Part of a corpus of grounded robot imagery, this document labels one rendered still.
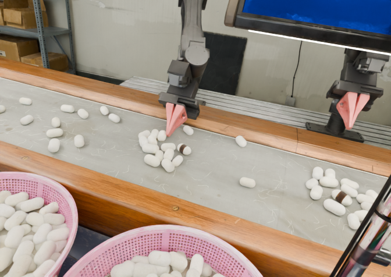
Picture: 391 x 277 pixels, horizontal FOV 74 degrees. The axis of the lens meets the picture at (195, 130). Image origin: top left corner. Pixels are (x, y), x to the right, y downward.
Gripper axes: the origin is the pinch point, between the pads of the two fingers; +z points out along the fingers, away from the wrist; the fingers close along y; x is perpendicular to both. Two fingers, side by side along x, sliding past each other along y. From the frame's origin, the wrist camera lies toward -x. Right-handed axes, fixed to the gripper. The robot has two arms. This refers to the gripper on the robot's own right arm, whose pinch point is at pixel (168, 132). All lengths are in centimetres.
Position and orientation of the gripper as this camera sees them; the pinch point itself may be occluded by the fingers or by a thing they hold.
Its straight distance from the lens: 65.3
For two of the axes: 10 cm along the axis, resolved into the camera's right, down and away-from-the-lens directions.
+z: -3.1, 8.8, -3.5
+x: 1.1, 4.0, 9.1
